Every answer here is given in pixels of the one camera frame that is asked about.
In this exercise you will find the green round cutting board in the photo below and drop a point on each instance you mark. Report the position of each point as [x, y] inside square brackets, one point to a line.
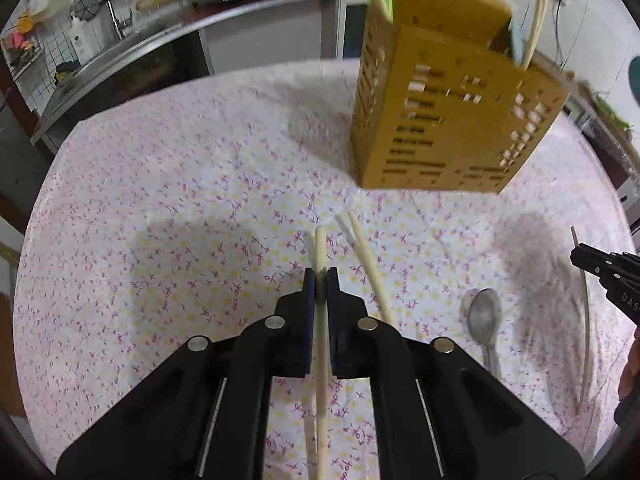
[634, 77]

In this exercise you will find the person right hand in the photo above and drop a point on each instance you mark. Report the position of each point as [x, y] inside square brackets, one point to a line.
[631, 369]

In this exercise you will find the yellow perforated utensil holder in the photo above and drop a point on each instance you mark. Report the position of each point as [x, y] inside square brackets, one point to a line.
[442, 103]

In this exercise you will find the kitchen counter cabinets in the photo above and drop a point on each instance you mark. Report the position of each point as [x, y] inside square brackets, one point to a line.
[228, 36]

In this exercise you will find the floral pink tablecloth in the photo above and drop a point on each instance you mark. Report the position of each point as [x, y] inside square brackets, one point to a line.
[192, 210]

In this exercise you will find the light blue spatula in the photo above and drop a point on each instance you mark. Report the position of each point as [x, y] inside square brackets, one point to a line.
[517, 43]

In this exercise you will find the sink faucet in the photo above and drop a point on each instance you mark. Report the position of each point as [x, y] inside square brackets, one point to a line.
[117, 25]

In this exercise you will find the dark metal spoon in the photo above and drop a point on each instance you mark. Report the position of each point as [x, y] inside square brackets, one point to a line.
[484, 320]

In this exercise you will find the white soap bottle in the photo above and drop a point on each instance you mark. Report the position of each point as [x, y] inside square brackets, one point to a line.
[82, 39]

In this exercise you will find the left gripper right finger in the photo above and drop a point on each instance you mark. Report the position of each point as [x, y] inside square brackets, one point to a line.
[438, 414]

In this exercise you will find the steel sink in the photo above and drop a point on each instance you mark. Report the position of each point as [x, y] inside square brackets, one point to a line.
[136, 45]

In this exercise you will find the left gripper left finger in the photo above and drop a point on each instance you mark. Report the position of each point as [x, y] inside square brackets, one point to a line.
[203, 412]

